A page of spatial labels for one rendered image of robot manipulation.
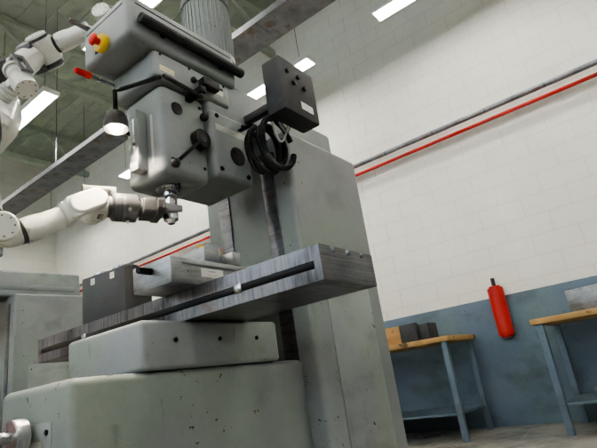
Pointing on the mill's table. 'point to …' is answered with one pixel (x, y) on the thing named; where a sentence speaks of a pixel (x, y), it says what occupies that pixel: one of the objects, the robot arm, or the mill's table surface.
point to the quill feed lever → (199, 139)
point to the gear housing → (159, 65)
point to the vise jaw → (203, 254)
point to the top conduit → (189, 44)
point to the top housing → (131, 52)
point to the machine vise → (182, 274)
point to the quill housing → (170, 143)
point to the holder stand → (110, 292)
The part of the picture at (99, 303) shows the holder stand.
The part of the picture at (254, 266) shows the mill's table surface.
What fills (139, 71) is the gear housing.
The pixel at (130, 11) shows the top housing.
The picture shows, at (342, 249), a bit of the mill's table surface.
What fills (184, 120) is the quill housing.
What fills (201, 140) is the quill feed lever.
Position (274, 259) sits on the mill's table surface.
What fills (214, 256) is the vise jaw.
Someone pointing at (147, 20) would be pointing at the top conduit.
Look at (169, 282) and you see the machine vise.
